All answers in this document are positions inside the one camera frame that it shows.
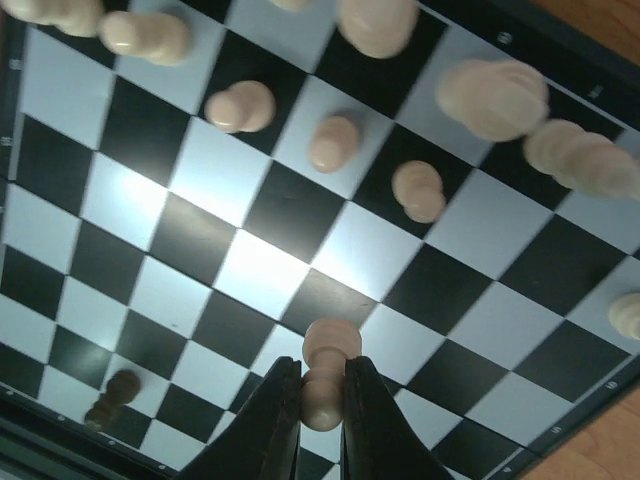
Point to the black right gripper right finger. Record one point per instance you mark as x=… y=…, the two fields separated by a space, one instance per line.
x=377 y=441

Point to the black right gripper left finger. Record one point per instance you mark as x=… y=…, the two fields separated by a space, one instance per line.
x=262 y=442

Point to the white pawn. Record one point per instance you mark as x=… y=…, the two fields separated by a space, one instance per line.
x=246 y=106
x=334 y=142
x=624 y=315
x=328 y=344
x=157 y=37
x=418 y=188

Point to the white queen chess piece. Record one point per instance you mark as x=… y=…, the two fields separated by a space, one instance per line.
x=378 y=29

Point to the white bishop chess piece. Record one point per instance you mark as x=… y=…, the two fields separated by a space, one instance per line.
x=581 y=160
x=291 y=5

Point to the dark pawn on board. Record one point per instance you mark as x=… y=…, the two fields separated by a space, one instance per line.
x=121 y=389

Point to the black white chess board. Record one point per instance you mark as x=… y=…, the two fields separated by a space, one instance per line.
x=136 y=235

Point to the white pawn on board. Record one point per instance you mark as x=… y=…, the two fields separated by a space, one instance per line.
x=624 y=315

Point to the white king chess piece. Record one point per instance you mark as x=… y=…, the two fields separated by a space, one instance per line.
x=497 y=100

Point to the white knight chess piece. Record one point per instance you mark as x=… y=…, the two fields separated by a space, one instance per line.
x=79 y=18

